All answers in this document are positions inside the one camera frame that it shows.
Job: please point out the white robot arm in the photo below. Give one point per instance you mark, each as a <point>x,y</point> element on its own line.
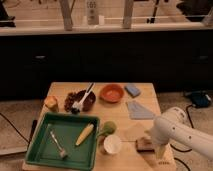
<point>170,125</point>

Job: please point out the dark cabinet counter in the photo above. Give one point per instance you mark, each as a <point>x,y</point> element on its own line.
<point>170,60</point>

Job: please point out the yellow corn cob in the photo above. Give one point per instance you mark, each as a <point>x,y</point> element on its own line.
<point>83,135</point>

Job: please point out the metal fork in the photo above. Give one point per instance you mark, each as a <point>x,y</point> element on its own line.
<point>62,151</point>

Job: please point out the red bowl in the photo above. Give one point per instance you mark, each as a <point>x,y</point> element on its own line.
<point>112,93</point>

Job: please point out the dark brown bowl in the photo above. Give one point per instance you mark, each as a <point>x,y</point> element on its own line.
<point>77,96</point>

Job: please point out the green pear toy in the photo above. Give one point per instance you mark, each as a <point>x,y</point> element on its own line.
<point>108,128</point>

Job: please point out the green plastic tray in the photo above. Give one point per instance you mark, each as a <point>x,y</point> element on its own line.
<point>67,128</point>

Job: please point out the white bottle on counter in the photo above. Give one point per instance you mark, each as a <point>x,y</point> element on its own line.
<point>92,12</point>

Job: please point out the white cup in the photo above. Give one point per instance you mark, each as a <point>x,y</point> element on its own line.
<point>111,145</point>

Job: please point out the light blue folded cloth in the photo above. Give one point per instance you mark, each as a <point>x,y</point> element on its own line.
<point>139,112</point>

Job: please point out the blue sponge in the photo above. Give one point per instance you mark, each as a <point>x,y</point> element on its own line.
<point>132,90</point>

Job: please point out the yellow orange cup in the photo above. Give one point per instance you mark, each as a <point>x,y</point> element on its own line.
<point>51,103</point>

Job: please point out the brown whiteboard eraser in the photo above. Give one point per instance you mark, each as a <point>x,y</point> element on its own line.
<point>144,145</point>

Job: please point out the white dish brush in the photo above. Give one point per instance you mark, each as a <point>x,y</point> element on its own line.
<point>78,105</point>

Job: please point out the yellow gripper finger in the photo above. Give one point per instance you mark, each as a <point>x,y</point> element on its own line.
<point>160,150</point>

